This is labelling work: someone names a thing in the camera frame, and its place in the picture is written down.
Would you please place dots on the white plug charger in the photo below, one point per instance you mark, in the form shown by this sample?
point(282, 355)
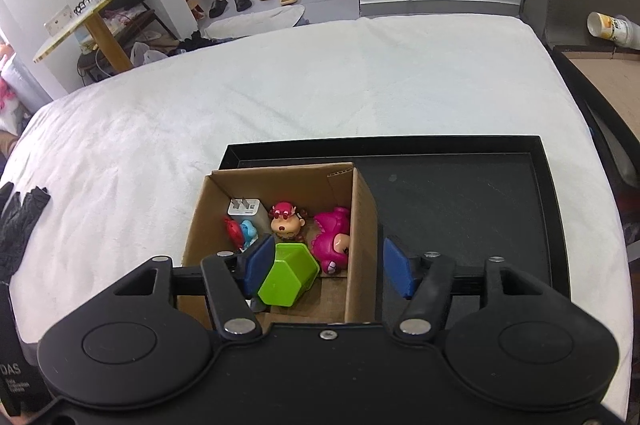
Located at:
point(247, 211)

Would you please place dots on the white floor mat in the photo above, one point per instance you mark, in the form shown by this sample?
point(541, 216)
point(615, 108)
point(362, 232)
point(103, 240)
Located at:
point(260, 21)

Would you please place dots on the person's left hand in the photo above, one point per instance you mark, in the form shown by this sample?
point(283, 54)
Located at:
point(17, 225)

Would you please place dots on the green hexagonal box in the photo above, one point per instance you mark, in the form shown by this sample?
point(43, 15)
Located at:
point(290, 275)

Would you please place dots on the white plastic bag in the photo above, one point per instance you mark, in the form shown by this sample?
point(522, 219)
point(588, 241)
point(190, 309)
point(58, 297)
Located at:
point(145, 53)

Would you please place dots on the small white box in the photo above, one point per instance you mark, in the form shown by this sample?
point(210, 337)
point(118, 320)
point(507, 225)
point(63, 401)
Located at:
point(59, 16)

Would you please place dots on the brown cardboard box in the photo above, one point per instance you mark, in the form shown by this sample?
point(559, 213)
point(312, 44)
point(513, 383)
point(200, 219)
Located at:
point(362, 230)

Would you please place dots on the blue and red dinosaur toy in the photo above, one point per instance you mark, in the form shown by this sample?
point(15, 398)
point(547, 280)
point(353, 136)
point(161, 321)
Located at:
point(240, 232)

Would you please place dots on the paper cup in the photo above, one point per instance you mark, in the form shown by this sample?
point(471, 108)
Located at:
point(610, 27)

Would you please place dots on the black rectangular tray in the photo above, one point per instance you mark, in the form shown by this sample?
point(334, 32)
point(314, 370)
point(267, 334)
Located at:
point(450, 205)

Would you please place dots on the pink dinosaur toy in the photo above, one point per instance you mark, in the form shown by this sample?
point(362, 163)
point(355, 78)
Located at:
point(330, 240)

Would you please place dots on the black slipper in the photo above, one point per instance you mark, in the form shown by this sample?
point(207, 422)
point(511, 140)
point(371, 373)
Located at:
point(243, 2)
point(218, 8)

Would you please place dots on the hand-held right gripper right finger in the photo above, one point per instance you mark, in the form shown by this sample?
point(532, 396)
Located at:
point(397, 265)

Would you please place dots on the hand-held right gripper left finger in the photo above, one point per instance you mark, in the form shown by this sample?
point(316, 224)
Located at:
point(260, 265)

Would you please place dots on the dark clothing pile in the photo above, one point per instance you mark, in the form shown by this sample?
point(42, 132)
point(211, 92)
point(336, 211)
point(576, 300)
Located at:
point(195, 42)

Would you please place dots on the wooden side table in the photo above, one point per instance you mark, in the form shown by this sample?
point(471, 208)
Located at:
point(102, 32)

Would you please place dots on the wooden bedside table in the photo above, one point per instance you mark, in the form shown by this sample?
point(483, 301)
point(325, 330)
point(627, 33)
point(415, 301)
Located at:
point(607, 80)

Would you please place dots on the cartoon girl figurine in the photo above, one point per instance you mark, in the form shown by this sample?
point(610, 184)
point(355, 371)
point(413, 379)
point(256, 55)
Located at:
point(286, 220)

